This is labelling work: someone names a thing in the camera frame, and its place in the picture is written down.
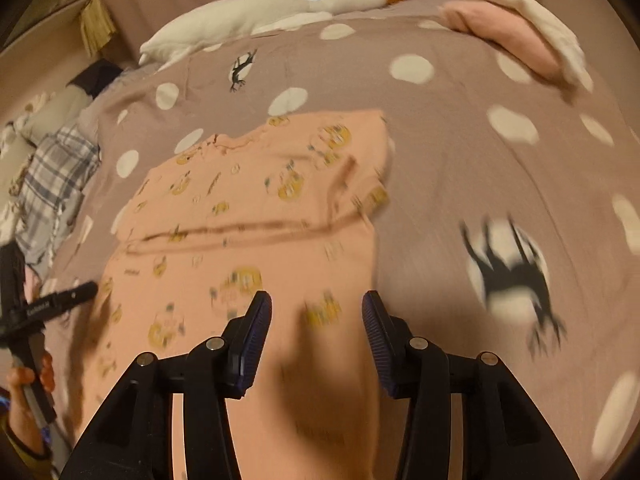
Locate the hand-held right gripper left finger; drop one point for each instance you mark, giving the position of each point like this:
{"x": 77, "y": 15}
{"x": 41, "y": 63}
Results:
{"x": 256, "y": 332}

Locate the peach printed small shirt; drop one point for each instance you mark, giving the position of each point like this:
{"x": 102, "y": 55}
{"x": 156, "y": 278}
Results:
{"x": 240, "y": 220}

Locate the grey pillow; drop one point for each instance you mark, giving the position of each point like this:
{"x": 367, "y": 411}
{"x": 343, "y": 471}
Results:
{"x": 55, "y": 110}

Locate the blue plaid cloth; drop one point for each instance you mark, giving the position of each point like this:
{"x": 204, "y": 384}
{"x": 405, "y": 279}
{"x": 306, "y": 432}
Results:
{"x": 55, "y": 175}

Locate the person's left forearm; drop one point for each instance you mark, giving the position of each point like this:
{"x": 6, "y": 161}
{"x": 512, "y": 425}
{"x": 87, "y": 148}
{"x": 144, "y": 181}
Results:
{"x": 20, "y": 442}

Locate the person's left hand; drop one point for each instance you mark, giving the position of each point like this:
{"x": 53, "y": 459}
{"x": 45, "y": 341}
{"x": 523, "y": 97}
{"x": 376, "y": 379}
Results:
{"x": 22, "y": 395}

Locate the white goose plush toy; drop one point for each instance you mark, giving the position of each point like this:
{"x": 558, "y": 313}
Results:
{"x": 240, "y": 12}

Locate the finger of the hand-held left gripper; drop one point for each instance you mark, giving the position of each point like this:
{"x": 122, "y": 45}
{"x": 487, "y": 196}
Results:
{"x": 72, "y": 295}

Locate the mauve polka dot blanket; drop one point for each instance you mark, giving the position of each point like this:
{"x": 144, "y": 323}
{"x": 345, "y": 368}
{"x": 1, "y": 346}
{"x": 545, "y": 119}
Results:
{"x": 450, "y": 170}

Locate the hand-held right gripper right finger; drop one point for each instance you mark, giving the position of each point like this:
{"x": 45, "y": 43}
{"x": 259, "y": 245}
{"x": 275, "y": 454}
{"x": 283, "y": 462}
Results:
{"x": 376, "y": 340}

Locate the dark cloth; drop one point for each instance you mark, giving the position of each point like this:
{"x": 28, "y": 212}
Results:
{"x": 97, "y": 77}

